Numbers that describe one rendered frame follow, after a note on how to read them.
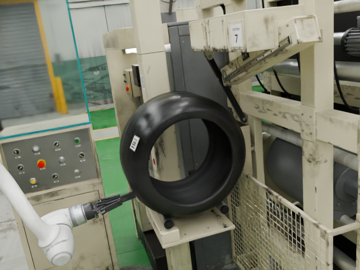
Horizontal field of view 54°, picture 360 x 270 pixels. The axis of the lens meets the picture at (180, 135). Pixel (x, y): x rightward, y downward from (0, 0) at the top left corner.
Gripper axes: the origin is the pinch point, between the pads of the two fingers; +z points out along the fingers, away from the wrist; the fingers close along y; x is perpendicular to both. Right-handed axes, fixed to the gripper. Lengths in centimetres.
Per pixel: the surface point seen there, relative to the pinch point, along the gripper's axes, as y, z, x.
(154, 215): 8.4, 9.7, 18.7
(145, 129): -10.6, 15.2, -30.8
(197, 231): -6.4, 26.3, 26.9
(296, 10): -35, 77, -63
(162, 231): -8.0, 9.7, 18.7
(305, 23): -44, 74, -59
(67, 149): 68, -24, -13
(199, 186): 13.0, 37.9, 14.6
